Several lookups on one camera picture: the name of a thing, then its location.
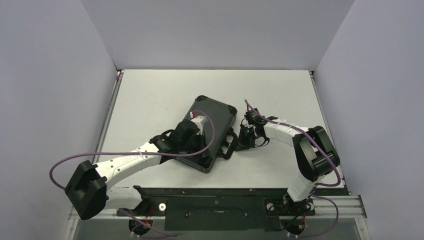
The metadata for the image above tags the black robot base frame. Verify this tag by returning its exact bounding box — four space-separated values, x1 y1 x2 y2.
116 186 347 233

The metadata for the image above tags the black poker set case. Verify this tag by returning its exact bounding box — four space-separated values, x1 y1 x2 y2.
176 95 238 173

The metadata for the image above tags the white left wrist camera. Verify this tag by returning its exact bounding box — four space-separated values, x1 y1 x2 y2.
189 111 208 135

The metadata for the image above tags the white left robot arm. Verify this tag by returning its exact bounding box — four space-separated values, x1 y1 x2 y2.
64 115 211 220

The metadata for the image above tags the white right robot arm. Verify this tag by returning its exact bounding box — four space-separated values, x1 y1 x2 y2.
235 108 342 216

